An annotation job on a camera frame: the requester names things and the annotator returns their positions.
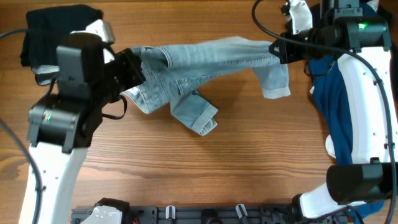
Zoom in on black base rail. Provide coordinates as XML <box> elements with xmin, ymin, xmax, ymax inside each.
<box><xmin>70</xmin><ymin>198</ymin><xmax>349</xmax><ymax>224</ymax></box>

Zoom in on folded black garment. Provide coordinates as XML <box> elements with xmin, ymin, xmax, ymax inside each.
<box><xmin>20</xmin><ymin>4</ymin><xmax>103</xmax><ymax>86</ymax></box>

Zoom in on dark blue shirt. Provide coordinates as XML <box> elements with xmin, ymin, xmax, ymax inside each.
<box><xmin>307</xmin><ymin>2</ymin><xmax>386</xmax><ymax>224</ymax></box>

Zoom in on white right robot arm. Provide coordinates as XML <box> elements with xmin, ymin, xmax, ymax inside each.
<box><xmin>270</xmin><ymin>1</ymin><xmax>397</xmax><ymax>223</ymax></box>

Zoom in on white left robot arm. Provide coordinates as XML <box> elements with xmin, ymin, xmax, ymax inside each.
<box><xmin>19</xmin><ymin>33</ymin><xmax>145</xmax><ymax>223</ymax></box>

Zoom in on light blue denim shorts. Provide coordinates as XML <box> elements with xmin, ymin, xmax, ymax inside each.
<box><xmin>124</xmin><ymin>37</ymin><xmax>290</xmax><ymax>136</ymax></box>

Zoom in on black garment with white print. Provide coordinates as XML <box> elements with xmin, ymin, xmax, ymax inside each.
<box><xmin>310</xmin><ymin>0</ymin><xmax>398</xmax><ymax>100</ymax></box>

